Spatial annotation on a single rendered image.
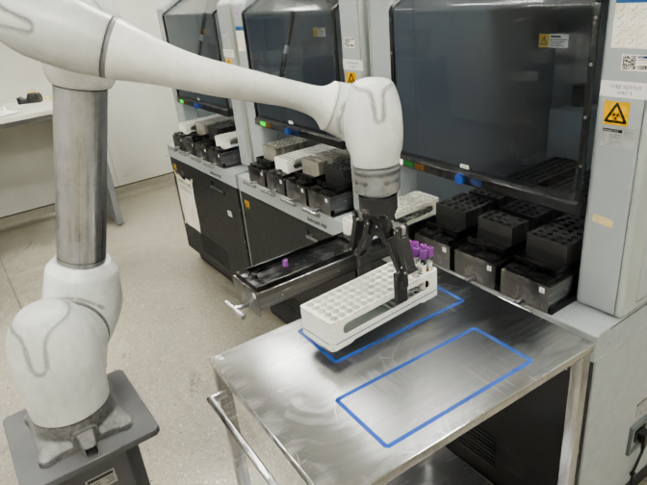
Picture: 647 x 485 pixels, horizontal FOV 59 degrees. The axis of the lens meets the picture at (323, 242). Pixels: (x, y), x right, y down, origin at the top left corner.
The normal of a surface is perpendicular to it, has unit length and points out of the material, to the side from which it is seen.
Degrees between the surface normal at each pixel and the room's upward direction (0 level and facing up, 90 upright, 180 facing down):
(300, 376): 0
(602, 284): 90
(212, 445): 0
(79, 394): 90
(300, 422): 0
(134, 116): 90
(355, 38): 90
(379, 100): 77
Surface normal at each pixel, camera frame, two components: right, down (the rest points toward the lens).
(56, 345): 0.56, -0.04
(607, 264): -0.81, 0.31
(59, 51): 0.00, 0.67
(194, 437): -0.09, -0.90
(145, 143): 0.58, 0.29
